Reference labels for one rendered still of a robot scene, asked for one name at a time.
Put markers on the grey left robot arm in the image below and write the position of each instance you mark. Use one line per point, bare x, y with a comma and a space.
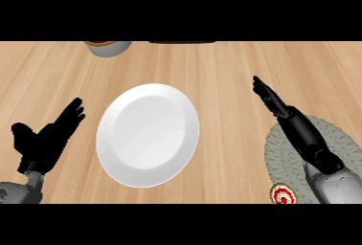
21, 191

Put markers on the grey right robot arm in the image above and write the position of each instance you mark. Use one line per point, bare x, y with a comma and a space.
337, 188

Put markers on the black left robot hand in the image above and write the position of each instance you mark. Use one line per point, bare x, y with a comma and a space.
47, 143

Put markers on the grey round bowl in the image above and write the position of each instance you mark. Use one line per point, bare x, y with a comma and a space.
112, 51

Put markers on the white oval plate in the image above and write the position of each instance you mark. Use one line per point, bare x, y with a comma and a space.
148, 135

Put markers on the red tomato slice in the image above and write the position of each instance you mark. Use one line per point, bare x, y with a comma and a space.
282, 194

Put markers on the brown round object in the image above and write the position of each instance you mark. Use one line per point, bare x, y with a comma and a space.
99, 43

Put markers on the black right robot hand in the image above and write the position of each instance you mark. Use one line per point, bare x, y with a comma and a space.
302, 130

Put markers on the grey-green woven placemat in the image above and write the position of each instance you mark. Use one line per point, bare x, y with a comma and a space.
285, 159

